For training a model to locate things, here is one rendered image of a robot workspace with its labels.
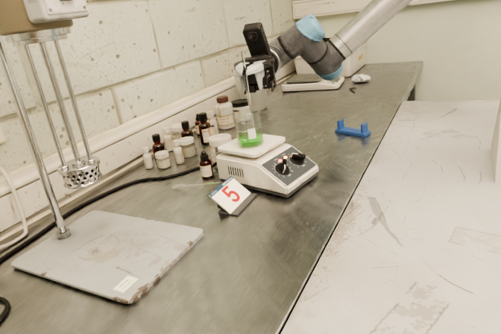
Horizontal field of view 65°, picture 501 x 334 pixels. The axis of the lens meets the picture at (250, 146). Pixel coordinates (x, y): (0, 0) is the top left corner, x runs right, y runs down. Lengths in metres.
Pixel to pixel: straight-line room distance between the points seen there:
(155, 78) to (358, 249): 0.88
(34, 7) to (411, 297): 0.63
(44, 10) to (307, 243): 0.52
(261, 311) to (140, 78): 0.87
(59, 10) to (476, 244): 0.69
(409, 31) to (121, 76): 1.54
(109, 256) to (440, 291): 0.52
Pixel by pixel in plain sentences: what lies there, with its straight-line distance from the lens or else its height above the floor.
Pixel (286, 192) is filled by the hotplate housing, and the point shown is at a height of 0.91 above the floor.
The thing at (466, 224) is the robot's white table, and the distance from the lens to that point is 0.74.
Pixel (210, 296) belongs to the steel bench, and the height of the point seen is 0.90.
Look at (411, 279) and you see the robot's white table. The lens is 0.61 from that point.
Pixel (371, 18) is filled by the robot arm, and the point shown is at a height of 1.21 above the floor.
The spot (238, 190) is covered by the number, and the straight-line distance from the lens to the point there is 0.84.
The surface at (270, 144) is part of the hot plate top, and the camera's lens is 0.88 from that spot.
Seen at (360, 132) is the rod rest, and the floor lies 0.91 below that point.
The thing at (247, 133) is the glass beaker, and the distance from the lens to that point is 0.85.
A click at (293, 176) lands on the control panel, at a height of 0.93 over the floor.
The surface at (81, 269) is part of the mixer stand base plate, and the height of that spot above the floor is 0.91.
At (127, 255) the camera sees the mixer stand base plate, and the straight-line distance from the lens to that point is 0.73.
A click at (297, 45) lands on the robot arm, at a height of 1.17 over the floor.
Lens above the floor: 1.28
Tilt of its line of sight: 19 degrees down
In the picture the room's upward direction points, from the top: 8 degrees counter-clockwise
